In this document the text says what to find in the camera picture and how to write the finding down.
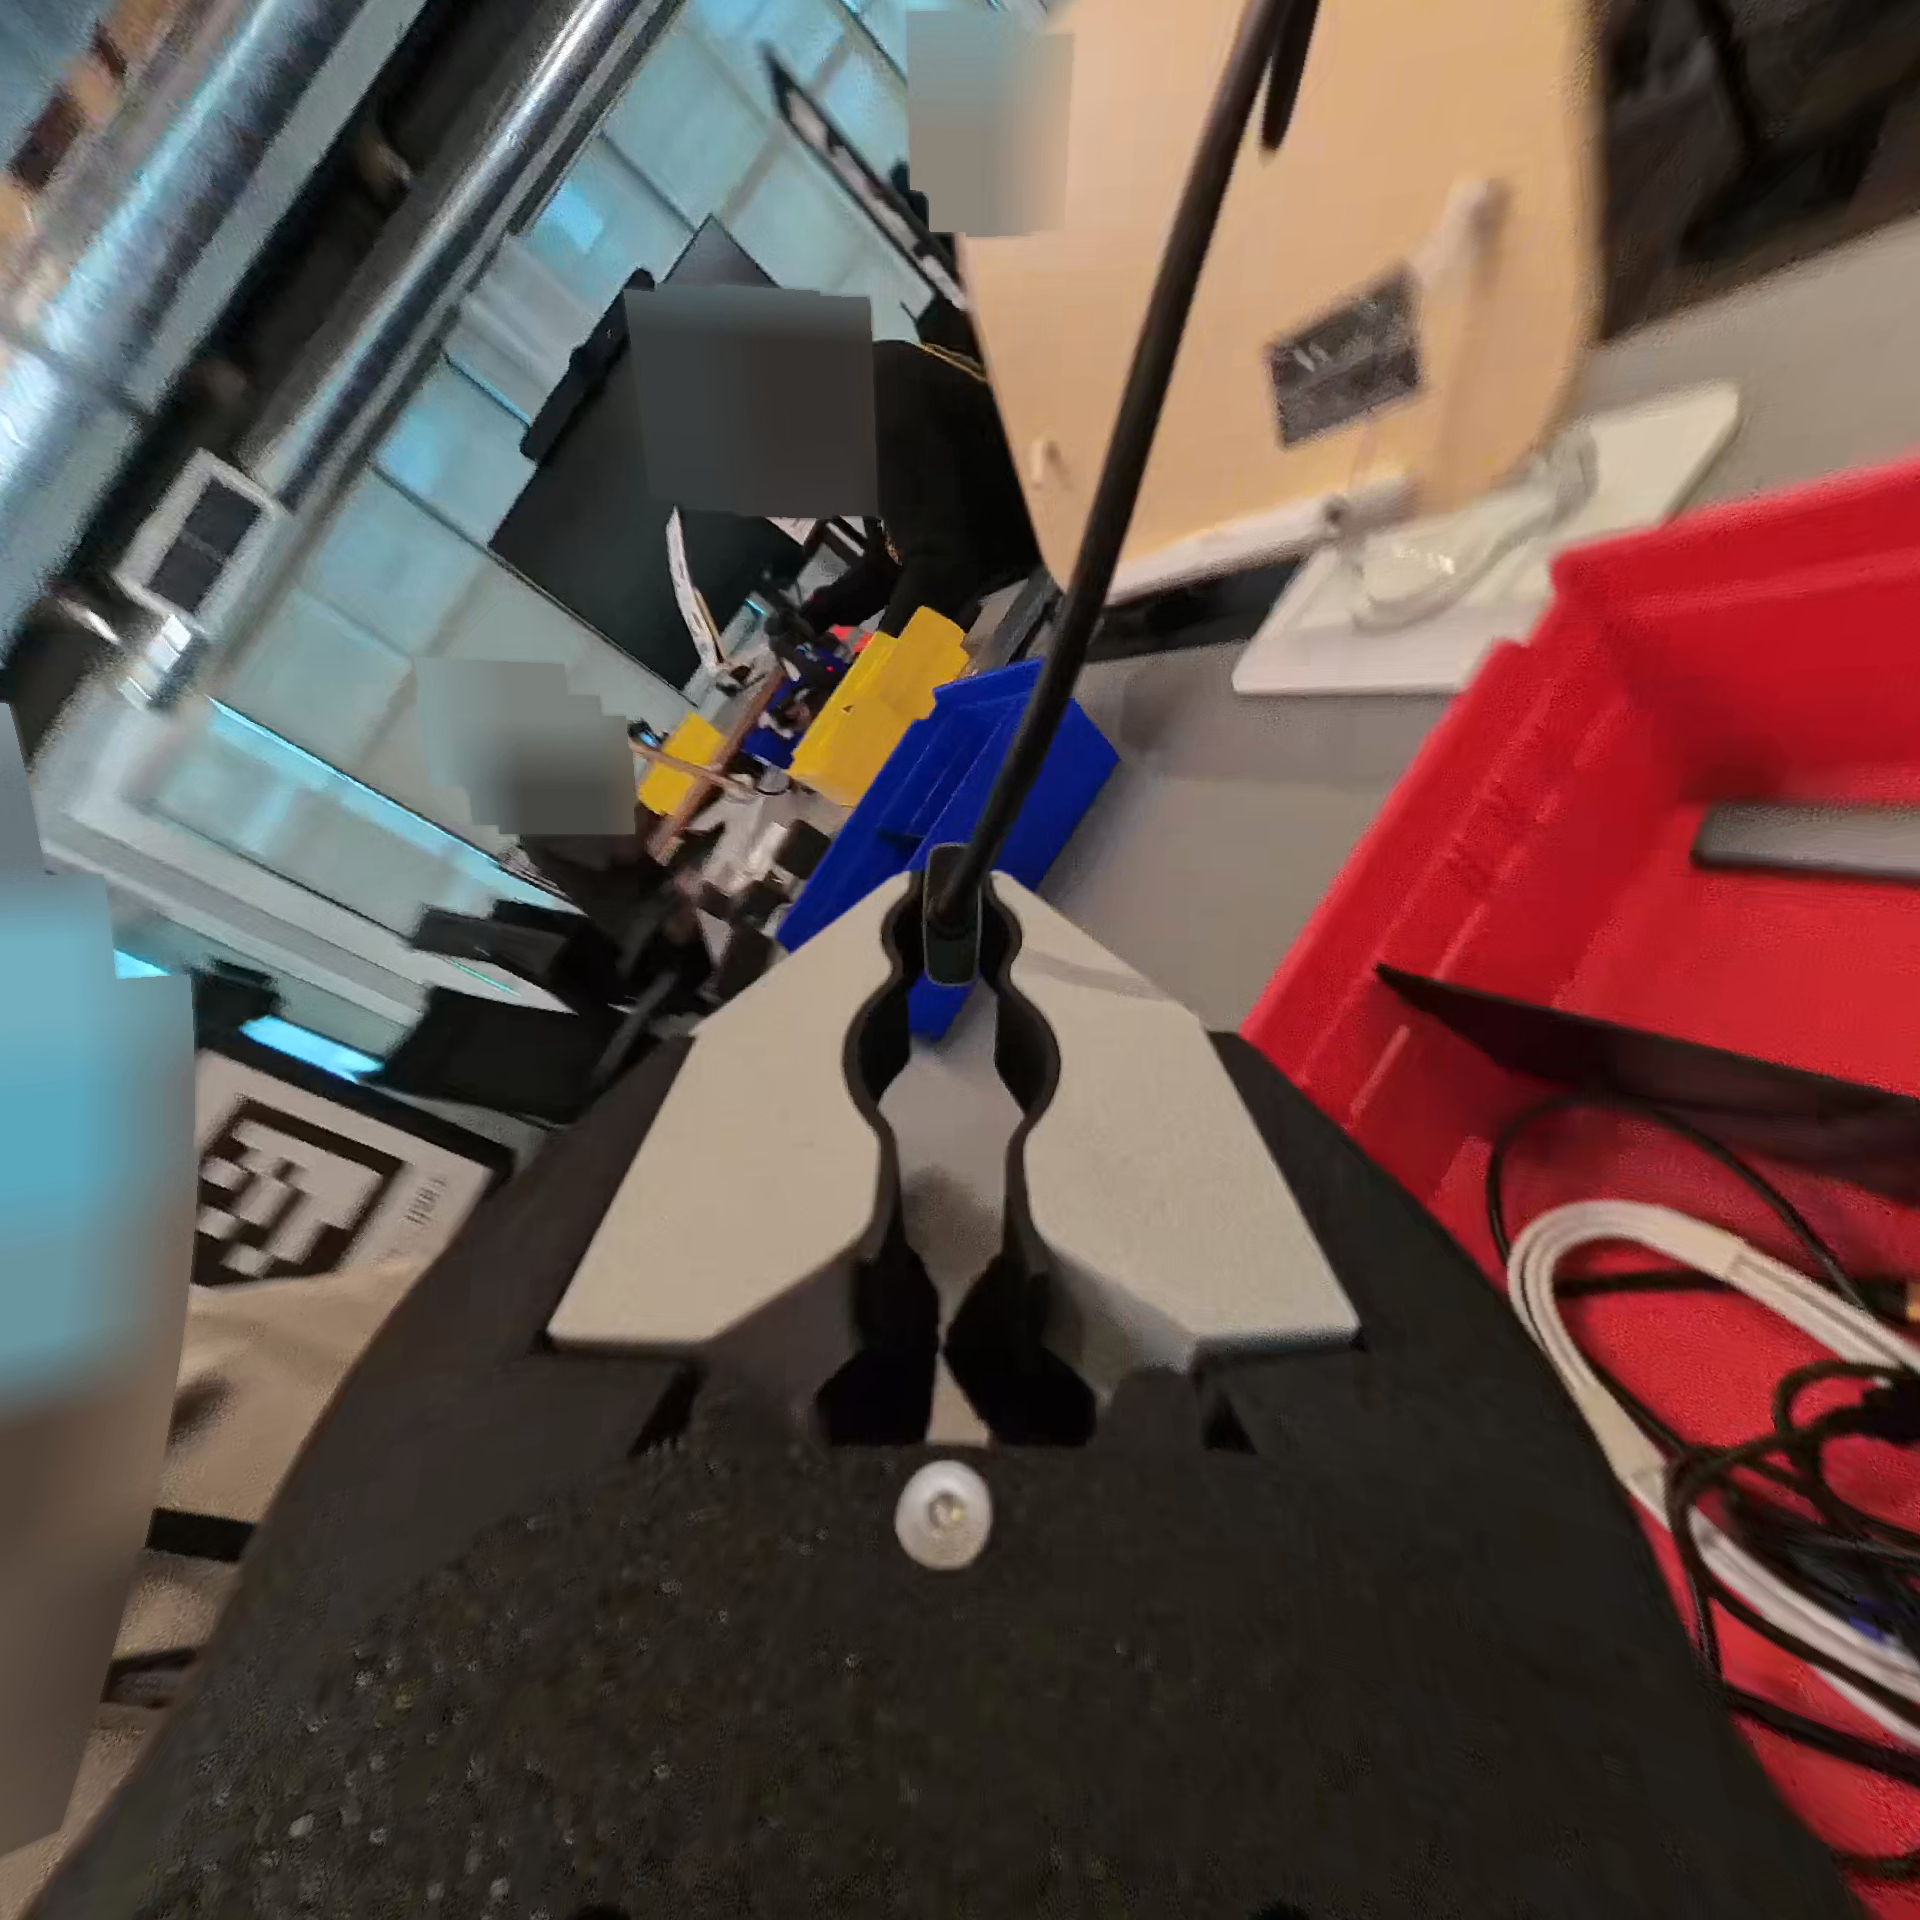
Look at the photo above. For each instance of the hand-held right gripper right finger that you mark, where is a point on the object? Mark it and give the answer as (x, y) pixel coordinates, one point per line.
(1185, 1184)

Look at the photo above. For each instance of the black bin divider panel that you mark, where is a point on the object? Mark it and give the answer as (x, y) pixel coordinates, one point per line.
(1650, 1066)

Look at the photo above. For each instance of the red plastic bin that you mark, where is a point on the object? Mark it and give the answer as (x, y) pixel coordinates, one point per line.
(1501, 840)

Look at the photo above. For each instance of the blue plastic bin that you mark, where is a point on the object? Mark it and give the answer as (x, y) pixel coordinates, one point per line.
(862, 879)

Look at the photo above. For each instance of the silver metal pole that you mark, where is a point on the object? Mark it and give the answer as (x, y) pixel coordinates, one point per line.
(451, 255)

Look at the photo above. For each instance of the black white tag sign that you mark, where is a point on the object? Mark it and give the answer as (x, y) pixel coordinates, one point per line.
(283, 1184)

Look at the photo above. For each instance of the yellow plastic bin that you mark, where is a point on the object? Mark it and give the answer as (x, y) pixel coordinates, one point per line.
(879, 705)
(681, 757)

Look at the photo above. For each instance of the white framed panel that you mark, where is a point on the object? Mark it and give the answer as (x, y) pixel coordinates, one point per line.
(210, 534)

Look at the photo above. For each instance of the wooden book stand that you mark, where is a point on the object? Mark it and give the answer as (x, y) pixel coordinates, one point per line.
(1350, 182)

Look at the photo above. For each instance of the black monitor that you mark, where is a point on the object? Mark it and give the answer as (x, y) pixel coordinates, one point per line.
(562, 495)

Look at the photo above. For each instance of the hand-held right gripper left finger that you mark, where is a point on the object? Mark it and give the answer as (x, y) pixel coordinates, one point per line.
(720, 1184)

